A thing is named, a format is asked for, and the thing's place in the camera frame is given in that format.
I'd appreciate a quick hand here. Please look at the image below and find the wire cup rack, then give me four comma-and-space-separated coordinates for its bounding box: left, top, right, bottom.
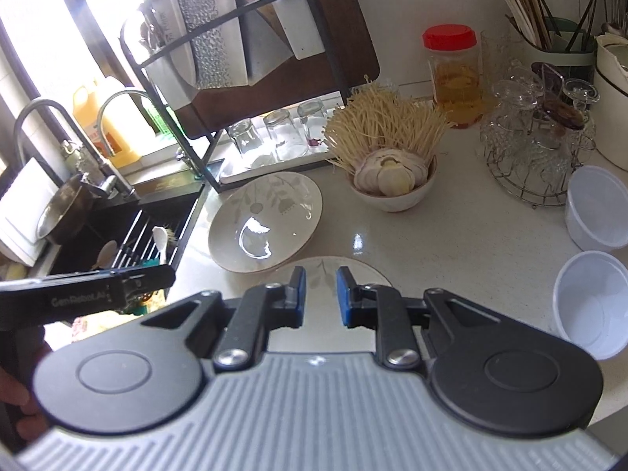
481, 64, 597, 207

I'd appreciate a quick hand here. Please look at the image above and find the person's left hand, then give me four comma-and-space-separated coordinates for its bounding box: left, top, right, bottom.
0, 365, 47, 435

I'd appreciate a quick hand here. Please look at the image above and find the clear drinking glass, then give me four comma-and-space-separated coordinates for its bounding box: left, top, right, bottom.
262, 108, 298, 150
226, 119, 263, 158
296, 98, 329, 145

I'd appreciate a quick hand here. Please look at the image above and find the peeled onion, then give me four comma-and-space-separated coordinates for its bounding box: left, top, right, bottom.
353, 150, 427, 197

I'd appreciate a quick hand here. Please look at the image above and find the white kitchen appliance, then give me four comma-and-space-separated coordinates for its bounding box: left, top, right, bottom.
593, 34, 628, 172

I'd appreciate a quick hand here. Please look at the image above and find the black kitchen sink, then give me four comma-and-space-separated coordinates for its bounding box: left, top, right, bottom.
44, 157, 226, 285

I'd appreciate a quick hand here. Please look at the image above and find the brown wooden cutting board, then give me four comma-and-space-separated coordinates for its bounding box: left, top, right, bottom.
174, 0, 381, 141

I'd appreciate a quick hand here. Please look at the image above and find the red lid plastic jar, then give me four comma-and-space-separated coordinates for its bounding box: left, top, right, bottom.
423, 24, 484, 129

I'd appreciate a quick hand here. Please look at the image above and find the bundle of dried noodles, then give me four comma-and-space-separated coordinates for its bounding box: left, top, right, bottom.
321, 76, 455, 172

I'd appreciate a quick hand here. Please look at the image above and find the amber glass dish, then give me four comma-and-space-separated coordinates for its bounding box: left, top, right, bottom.
532, 61, 587, 131

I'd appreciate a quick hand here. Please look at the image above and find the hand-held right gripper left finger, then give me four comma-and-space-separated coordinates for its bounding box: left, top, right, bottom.
140, 266, 307, 369

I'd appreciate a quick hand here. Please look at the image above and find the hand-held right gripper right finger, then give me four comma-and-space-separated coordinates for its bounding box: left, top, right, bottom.
336, 266, 496, 371

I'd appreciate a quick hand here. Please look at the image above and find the textured metal cutting board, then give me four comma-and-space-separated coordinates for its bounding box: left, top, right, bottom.
174, 0, 251, 91

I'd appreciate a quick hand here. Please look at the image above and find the large floral ceramic plate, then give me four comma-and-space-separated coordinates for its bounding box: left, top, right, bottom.
207, 174, 325, 273

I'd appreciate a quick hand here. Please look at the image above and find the white utensil caddy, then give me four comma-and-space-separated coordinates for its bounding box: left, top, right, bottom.
267, 0, 327, 60

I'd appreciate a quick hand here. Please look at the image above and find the spoon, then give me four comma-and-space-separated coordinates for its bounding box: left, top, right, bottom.
91, 239, 119, 270

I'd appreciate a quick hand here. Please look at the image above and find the white bowl holding noodles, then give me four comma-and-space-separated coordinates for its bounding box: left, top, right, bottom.
346, 154, 437, 213

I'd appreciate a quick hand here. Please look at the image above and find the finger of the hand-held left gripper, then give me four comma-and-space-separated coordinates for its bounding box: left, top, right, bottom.
122, 264, 176, 301

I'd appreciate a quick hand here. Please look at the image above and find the chrome faucet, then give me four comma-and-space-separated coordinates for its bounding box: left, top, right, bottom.
12, 98, 94, 187
95, 88, 141, 202

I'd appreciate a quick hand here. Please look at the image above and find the green chopstick holder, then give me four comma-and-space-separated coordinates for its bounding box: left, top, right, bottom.
508, 17, 597, 67

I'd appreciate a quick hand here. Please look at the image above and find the black dish rack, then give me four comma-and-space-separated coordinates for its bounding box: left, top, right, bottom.
120, 0, 344, 192

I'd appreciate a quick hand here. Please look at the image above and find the steel pot in sink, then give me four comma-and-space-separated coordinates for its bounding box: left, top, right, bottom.
34, 174, 96, 243

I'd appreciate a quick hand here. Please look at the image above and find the white drain tray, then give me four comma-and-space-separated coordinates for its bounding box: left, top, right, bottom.
218, 144, 344, 184

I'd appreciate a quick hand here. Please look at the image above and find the tall clear glass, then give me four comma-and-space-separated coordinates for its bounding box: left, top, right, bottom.
478, 29, 511, 104

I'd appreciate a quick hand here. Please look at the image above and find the white plastic board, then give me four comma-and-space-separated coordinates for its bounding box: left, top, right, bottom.
0, 157, 60, 266

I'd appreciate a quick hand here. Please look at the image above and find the bundle of chopsticks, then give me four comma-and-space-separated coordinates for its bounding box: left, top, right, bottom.
495, 0, 599, 52

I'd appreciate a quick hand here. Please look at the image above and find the small floral ceramic plate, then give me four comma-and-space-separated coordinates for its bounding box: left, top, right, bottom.
265, 255, 396, 339

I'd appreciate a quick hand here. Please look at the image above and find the orange detergent bottle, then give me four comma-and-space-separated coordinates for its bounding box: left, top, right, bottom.
73, 76, 158, 168

